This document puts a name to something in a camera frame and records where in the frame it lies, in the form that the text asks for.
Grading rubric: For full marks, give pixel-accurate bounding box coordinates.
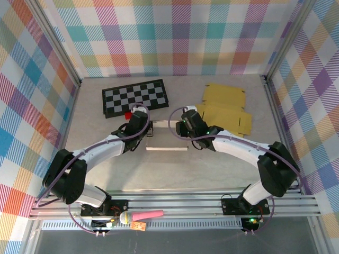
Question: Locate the yellow paper box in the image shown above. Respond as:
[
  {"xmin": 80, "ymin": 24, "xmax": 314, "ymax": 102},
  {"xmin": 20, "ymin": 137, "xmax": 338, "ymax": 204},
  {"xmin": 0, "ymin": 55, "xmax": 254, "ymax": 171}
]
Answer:
[{"xmin": 194, "ymin": 83, "xmax": 253, "ymax": 137}]

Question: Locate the white paper box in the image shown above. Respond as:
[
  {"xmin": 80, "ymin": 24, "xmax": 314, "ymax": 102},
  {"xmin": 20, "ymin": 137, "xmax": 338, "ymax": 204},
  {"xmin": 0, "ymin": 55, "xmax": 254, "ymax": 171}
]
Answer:
[{"xmin": 145, "ymin": 120, "xmax": 189, "ymax": 152}]

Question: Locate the black grey chessboard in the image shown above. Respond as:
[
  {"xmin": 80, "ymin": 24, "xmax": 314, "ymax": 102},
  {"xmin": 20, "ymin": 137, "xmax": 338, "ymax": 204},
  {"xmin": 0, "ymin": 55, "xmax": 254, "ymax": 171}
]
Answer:
[{"xmin": 102, "ymin": 78, "xmax": 170, "ymax": 120}]

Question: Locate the pink toy microphone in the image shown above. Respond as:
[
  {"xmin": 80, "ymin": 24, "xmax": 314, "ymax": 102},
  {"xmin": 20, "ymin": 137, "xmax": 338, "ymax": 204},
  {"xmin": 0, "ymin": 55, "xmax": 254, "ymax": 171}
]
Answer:
[{"xmin": 119, "ymin": 210, "xmax": 164, "ymax": 225}]

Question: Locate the aluminium table side rail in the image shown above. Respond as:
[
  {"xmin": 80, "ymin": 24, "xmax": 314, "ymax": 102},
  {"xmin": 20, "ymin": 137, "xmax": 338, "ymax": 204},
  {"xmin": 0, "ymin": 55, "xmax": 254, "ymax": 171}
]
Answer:
[
  {"xmin": 261, "ymin": 75, "xmax": 307, "ymax": 196},
  {"xmin": 46, "ymin": 79, "xmax": 83, "ymax": 198}
]

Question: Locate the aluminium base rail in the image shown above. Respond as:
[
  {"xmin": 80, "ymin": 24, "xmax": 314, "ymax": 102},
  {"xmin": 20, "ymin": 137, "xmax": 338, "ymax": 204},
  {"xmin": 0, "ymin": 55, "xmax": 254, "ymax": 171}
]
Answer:
[{"xmin": 28, "ymin": 188, "xmax": 323, "ymax": 220}]

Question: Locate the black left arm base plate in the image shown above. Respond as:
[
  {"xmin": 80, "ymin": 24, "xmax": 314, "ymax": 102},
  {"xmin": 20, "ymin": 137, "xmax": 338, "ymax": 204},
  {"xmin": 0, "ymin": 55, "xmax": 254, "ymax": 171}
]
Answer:
[{"xmin": 80, "ymin": 199, "xmax": 130, "ymax": 217}]

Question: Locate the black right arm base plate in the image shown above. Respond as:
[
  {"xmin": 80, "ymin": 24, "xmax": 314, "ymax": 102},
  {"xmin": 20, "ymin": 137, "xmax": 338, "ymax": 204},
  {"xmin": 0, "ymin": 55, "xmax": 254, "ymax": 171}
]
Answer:
[{"xmin": 221, "ymin": 194, "xmax": 271, "ymax": 216}]

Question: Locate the slotted grey cable duct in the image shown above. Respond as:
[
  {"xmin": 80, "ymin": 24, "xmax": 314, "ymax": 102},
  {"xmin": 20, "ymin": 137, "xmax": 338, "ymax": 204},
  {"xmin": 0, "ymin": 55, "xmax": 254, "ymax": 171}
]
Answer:
[{"xmin": 41, "ymin": 221, "xmax": 246, "ymax": 230}]

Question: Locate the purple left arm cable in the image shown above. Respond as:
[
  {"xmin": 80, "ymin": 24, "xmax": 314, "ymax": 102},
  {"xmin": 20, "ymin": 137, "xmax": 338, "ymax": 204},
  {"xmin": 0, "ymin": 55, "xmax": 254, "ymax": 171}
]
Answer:
[{"xmin": 34, "ymin": 103, "xmax": 153, "ymax": 235}]

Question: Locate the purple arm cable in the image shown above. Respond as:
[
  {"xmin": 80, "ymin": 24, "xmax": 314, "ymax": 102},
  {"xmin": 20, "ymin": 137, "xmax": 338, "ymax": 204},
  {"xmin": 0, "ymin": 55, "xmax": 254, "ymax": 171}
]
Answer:
[
  {"xmin": 34, "ymin": 103, "xmax": 153, "ymax": 235},
  {"xmin": 168, "ymin": 105, "xmax": 304, "ymax": 235}
]

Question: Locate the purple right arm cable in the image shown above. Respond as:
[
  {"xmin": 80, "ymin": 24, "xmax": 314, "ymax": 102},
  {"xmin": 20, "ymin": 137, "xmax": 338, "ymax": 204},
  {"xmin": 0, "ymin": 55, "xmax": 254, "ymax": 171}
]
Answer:
[{"xmin": 168, "ymin": 105, "xmax": 304, "ymax": 235}]

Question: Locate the aluminium corner post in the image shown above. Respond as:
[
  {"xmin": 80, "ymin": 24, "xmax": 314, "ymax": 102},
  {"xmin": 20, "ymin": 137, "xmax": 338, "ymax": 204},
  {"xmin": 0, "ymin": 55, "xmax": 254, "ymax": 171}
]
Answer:
[
  {"xmin": 263, "ymin": 0, "xmax": 317, "ymax": 81},
  {"xmin": 26, "ymin": 0, "xmax": 83, "ymax": 87}
]

